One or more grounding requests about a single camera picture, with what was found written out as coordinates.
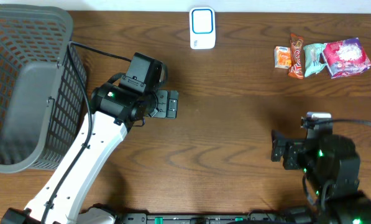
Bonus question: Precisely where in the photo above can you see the teal packet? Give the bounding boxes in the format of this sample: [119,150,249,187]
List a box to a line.
[303,44,327,77]

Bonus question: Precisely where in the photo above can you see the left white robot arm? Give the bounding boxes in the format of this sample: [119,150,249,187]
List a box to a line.
[1,82,179,223]

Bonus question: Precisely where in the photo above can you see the grey plastic shopping basket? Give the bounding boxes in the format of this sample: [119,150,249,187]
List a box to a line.
[0,4,87,173]

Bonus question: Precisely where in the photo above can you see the orange red snack bar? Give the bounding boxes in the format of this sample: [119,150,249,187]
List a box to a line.
[288,34,304,80]

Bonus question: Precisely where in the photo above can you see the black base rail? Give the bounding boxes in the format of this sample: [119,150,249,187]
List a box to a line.
[79,212,298,224]

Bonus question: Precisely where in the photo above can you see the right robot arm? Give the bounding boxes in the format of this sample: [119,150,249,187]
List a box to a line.
[271,130,371,223]

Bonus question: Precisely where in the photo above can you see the small orange tissue pack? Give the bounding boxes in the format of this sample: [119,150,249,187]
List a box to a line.
[273,46,291,69]

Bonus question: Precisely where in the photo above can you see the purple red snack bag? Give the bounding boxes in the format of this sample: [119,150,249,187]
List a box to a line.
[323,37,371,79]

